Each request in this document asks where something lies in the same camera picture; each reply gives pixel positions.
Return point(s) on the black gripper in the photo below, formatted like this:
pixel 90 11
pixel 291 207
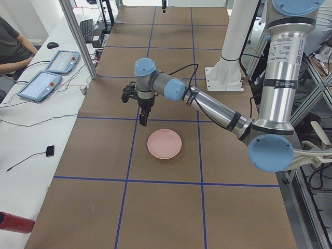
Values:
pixel 146 103

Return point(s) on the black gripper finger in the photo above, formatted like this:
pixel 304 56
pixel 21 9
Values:
pixel 164 5

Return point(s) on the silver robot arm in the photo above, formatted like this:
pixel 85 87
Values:
pixel 272 144

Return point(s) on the pink plate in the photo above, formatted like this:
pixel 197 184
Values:
pixel 164 144

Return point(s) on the black keyboard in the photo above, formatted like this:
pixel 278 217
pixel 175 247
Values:
pixel 86 28

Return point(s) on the far blue teach pendant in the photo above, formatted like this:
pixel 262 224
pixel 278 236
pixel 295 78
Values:
pixel 63 62

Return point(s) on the blue teach pendant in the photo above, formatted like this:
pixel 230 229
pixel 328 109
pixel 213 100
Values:
pixel 40 86
pixel 63 62

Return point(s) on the small black square device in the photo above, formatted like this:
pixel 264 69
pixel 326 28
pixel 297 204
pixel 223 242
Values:
pixel 50 150

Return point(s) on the near blue teach pendant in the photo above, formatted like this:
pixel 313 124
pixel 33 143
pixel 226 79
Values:
pixel 40 86

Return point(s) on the black computer mouse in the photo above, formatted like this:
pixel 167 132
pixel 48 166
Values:
pixel 52 45

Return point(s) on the seated person dark shirt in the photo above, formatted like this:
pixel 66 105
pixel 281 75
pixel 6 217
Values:
pixel 16 51

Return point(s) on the grey white office chair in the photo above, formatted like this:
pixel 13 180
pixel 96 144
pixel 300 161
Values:
pixel 315 155

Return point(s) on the red water bottle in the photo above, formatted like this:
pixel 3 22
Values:
pixel 14 223

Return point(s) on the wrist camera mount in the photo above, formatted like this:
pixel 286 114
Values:
pixel 129 92

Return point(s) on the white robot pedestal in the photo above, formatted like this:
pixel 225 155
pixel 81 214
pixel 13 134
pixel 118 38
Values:
pixel 226 73

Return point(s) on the aluminium frame post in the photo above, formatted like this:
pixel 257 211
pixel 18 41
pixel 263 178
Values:
pixel 77 35

